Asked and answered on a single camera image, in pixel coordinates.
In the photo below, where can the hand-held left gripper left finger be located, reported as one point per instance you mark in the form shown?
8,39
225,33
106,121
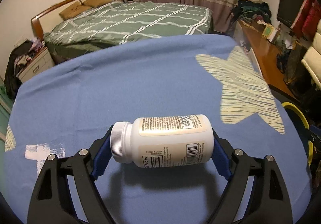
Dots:
100,163

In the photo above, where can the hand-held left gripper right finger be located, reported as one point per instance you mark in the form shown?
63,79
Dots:
222,161

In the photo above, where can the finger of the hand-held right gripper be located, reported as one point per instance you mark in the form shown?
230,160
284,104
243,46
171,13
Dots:
313,137

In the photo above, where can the black bin with yellow rim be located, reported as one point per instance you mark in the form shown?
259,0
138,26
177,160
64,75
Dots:
291,106

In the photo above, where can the white pill bottle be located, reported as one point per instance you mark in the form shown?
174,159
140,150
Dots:
163,143

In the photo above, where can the dark bag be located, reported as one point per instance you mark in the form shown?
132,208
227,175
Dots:
293,63

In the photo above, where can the white down jacket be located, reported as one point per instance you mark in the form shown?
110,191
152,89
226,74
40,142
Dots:
313,58

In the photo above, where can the blue star-print tablecloth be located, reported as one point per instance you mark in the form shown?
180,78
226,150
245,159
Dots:
125,88

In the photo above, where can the long wooden desk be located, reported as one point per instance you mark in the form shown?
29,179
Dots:
265,58

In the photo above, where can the sliding-door wardrobe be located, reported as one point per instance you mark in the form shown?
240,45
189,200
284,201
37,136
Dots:
5,103

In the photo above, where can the green framed box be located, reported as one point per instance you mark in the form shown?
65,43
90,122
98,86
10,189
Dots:
268,31

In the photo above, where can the white nightstand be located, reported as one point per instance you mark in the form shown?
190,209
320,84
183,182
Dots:
37,64

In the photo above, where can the red dotted quilted jacket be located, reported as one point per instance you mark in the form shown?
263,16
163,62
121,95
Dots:
312,16

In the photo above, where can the dark clothes pile on nightstand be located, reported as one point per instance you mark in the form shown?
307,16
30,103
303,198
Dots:
12,71

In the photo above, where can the black television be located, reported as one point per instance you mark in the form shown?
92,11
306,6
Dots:
291,6

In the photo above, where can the pile of dark clothes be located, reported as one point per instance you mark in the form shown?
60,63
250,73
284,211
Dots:
250,11

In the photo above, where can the green checked quilt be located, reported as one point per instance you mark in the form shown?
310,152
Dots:
138,21

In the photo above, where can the wooden bed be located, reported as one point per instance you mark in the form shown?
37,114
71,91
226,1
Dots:
40,22

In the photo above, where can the brown pillow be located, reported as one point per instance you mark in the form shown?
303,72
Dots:
96,2
75,11

